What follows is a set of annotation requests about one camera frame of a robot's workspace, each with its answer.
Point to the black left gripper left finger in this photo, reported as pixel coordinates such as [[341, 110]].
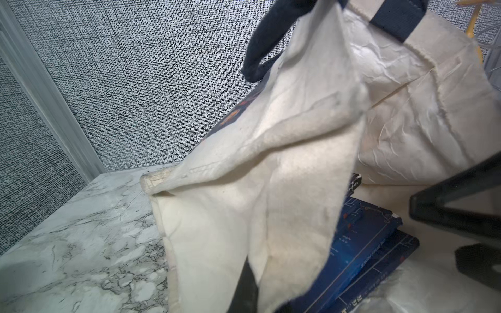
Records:
[[244, 289]]

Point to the yellow wine glass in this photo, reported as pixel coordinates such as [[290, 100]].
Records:
[[477, 5]]

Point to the cream canvas tote bag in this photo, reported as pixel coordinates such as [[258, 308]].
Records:
[[387, 89]]

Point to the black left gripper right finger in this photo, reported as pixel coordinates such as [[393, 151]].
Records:
[[467, 205]]

